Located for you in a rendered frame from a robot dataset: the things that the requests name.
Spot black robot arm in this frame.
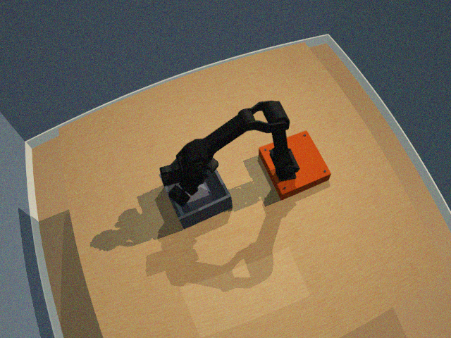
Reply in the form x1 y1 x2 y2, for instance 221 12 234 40
159 101 300 186

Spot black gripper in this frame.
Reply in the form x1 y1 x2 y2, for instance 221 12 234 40
169 158 218 206

